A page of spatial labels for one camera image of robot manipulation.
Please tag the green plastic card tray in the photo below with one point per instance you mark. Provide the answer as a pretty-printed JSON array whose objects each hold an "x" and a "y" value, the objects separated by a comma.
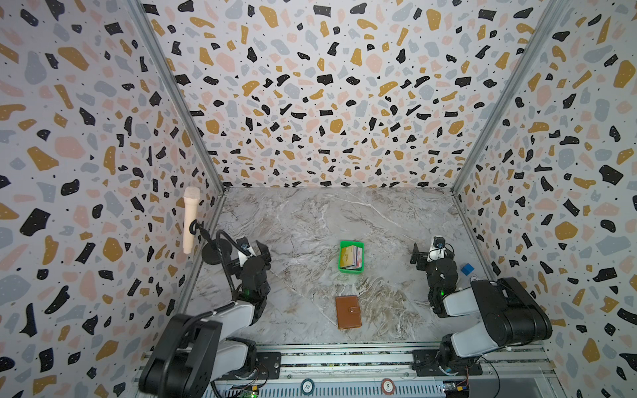
[{"x": 345, "y": 243}]

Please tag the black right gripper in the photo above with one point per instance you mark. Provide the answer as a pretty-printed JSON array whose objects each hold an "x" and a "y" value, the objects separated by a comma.
[{"x": 420, "y": 255}]

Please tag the brown leather card holder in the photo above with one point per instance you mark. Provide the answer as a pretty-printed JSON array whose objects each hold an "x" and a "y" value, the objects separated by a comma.
[{"x": 348, "y": 312}]

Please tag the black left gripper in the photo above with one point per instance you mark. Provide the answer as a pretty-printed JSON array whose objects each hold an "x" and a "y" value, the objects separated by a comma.
[{"x": 265, "y": 252}]

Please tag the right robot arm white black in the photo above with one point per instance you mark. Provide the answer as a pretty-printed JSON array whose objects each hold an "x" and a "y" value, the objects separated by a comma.
[{"x": 508, "y": 314}]

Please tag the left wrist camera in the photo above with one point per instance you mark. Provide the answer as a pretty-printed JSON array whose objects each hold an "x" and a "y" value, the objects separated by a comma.
[{"x": 245, "y": 251}]

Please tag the stack of cards in tray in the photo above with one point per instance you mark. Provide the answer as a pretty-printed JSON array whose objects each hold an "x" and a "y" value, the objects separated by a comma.
[{"x": 351, "y": 258}]

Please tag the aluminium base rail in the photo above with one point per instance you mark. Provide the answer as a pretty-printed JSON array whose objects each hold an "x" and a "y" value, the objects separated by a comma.
[{"x": 389, "y": 370}]

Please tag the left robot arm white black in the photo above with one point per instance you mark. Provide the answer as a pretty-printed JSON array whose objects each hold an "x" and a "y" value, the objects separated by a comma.
[{"x": 195, "y": 350}]

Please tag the black microphone stand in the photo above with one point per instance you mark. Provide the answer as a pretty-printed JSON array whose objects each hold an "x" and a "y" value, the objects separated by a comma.
[{"x": 213, "y": 253}]

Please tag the blue cube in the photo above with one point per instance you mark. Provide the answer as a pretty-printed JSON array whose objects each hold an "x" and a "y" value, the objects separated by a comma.
[{"x": 467, "y": 269}]

